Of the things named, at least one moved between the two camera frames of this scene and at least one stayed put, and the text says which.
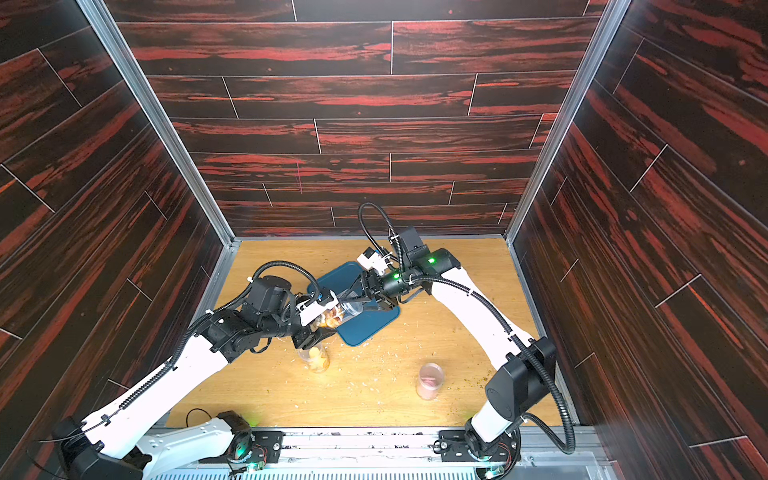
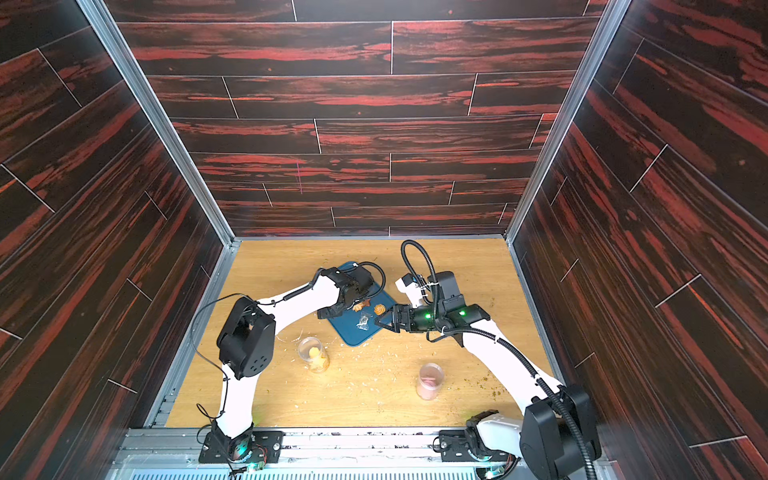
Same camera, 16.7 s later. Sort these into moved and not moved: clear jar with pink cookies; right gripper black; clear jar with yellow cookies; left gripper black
Moved: left gripper black; right gripper black
Not moved: clear jar with pink cookies; clear jar with yellow cookies
